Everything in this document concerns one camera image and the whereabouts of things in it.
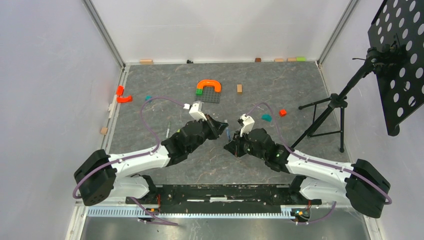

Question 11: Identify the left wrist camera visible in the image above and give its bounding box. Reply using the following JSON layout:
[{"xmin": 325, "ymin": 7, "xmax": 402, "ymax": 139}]
[{"xmin": 189, "ymin": 101, "xmax": 207, "ymax": 121}]

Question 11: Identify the black perforated panel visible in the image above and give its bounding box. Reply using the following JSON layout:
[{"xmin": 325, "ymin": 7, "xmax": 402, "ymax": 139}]
[{"xmin": 367, "ymin": 0, "xmax": 424, "ymax": 137}]

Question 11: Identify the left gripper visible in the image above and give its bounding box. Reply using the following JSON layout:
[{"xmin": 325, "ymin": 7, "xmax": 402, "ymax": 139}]
[{"xmin": 187, "ymin": 113, "xmax": 228, "ymax": 154}]

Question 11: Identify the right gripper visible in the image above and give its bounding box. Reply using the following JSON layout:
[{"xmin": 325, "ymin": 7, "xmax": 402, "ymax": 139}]
[{"xmin": 224, "ymin": 128, "xmax": 267, "ymax": 161}]

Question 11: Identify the wooden block at wall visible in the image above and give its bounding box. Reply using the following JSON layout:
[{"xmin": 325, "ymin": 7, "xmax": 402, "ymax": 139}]
[{"xmin": 139, "ymin": 59, "xmax": 154, "ymax": 65}]

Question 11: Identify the red cube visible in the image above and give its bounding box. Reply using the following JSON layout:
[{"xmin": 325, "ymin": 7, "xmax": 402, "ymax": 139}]
[{"xmin": 278, "ymin": 109, "xmax": 287, "ymax": 117}]

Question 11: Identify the dark grey lego baseplate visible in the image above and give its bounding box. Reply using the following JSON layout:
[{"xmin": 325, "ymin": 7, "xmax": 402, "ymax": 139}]
[{"xmin": 194, "ymin": 87, "xmax": 221, "ymax": 104}]

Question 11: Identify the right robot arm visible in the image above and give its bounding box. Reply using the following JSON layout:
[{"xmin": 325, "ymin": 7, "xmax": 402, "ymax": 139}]
[{"xmin": 224, "ymin": 128, "xmax": 391, "ymax": 219}]

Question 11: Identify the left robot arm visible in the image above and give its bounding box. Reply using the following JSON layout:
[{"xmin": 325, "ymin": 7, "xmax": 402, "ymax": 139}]
[{"xmin": 73, "ymin": 115, "xmax": 228, "ymax": 206}]

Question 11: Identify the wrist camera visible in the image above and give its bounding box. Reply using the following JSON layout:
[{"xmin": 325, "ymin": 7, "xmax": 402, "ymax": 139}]
[
  {"xmin": 189, "ymin": 101, "xmax": 207, "ymax": 121},
  {"xmin": 237, "ymin": 114, "xmax": 255, "ymax": 137}
]

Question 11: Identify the blue pen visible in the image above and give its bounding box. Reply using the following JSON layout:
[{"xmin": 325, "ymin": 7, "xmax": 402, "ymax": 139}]
[{"xmin": 225, "ymin": 128, "xmax": 232, "ymax": 142}]

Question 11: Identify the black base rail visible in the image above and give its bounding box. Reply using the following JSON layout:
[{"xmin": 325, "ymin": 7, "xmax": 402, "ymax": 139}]
[{"xmin": 136, "ymin": 177, "xmax": 322, "ymax": 214}]

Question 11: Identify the black tripod stand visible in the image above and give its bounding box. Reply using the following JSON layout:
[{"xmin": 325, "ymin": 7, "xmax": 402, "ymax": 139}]
[{"xmin": 291, "ymin": 41, "xmax": 408, "ymax": 154}]

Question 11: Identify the green lego brick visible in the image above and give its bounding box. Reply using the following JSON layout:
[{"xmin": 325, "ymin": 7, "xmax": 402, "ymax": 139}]
[{"xmin": 195, "ymin": 88, "xmax": 203, "ymax": 96}]

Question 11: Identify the teal half-round block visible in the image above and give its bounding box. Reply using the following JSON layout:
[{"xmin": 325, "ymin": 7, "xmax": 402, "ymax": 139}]
[{"xmin": 261, "ymin": 114, "xmax": 273, "ymax": 122}]

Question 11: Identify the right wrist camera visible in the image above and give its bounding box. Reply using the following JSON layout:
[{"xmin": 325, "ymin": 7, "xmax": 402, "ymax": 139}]
[{"xmin": 237, "ymin": 114, "xmax": 255, "ymax": 137}]

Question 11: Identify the orange arch block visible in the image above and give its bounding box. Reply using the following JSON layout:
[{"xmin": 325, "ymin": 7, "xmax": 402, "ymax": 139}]
[{"xmin": 196, "ymin": 79, "xmax": 222, "ymax": 93}]

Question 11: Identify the green highlighter pen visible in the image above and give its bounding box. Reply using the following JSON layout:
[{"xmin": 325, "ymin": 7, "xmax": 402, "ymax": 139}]
[{"xmin": 165, "ymin": 121, "xmax": 172, "ymax": 138}]

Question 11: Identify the orange curved block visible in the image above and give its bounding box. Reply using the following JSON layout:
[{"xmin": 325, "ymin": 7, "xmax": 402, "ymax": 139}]
[{"xmin": 116, "ymin": 95, "xmax": 133, "ymax": 104}]

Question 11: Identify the wooden block left edge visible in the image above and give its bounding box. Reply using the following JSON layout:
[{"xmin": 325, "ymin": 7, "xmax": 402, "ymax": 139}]
[{"xmin": 100, "ymin": 127, "xmax": 109, "ymax": 136}]

